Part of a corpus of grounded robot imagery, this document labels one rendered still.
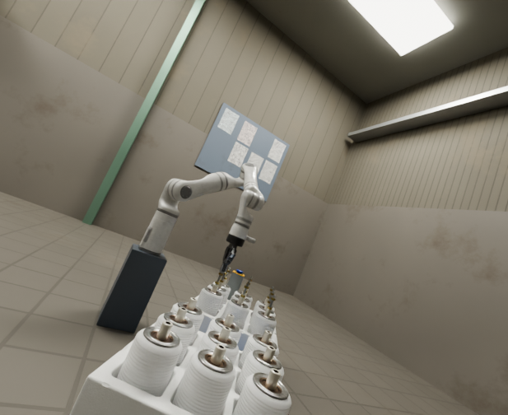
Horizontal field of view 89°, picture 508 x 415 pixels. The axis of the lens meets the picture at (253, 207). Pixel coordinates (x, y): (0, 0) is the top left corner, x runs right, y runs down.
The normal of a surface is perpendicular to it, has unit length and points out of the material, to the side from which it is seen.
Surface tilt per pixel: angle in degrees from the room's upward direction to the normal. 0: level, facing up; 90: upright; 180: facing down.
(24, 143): 90
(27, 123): 90
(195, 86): 90
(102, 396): 90
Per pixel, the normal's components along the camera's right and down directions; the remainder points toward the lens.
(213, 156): 0.41, 0.04
